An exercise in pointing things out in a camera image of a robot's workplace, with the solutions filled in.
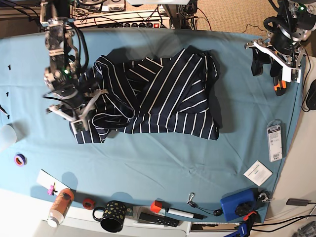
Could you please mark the white square paper packet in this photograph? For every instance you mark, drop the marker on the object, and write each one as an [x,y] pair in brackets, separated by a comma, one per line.
[258,173]

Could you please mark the red tape roll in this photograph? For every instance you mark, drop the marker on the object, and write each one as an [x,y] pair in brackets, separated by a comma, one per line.
[88,204]

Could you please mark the black remote control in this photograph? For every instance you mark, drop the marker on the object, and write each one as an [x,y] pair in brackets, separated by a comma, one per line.
[161,220]

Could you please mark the black computer mouse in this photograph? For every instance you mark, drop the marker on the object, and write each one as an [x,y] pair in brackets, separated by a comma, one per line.
[311,96]

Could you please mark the blue plastic box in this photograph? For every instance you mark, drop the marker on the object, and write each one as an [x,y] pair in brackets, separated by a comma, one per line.
[230,203]

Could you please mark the black power adapter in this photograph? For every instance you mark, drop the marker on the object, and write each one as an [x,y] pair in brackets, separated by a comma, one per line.
[297,202]

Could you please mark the translucent white cup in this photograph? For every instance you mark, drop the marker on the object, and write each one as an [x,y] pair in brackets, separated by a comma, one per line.
[8,137]

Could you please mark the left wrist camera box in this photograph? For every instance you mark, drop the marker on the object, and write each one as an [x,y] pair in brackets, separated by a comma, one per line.
[291,74]

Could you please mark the orange bottle white cap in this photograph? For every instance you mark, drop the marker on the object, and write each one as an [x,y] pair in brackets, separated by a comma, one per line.
[60,207]

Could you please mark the teal table cloth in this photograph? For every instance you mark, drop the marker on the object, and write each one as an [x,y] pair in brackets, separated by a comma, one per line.
[139,168]

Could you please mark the silver carabiner keyring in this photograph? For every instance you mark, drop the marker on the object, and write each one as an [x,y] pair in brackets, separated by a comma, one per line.
[264,198]

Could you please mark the clear plastic blister pack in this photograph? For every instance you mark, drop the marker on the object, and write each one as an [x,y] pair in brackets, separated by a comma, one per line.
[274,137]

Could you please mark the black mug gold pattern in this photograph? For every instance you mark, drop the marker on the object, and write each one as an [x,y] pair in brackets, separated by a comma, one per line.
[113,216]

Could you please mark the blue orange clamp bottom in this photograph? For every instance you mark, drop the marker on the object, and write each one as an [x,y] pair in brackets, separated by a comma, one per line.
[245,227]

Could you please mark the purple tape roll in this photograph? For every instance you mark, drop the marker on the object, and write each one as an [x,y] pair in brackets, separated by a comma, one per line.
[20,160]

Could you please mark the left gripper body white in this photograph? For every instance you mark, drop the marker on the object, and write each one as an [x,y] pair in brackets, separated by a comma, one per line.
[284,60]

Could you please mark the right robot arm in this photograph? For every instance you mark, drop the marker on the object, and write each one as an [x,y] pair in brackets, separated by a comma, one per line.
[68,57]

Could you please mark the white black marker pen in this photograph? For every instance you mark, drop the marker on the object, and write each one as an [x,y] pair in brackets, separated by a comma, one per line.
[185,214]

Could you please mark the navy white striped t-shirt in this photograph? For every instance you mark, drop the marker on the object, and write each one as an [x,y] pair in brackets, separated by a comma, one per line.
[152,95]

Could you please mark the orange black utility knife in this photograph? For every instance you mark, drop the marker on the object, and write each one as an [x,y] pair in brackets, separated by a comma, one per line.
[279,86]

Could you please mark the orange red cube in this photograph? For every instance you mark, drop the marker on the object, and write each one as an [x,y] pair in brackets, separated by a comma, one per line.
[156,207]

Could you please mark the white paper sheet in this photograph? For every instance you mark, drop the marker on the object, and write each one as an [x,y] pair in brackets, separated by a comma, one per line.
[45,180]

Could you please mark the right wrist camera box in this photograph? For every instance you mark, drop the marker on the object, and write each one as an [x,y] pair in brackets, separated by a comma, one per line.
[79,126]

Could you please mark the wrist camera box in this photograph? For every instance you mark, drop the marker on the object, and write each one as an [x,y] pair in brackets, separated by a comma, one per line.
[79,126]
[291,74]

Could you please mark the black knob on box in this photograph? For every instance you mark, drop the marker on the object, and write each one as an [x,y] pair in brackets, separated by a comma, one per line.
[243,209]

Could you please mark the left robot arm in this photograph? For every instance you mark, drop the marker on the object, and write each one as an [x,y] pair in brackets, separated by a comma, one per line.
[282,48]

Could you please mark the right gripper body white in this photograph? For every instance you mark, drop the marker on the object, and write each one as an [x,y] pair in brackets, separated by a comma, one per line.
[76,106]

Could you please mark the black power strip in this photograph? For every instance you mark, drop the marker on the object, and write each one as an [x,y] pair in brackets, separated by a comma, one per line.
[135,25]

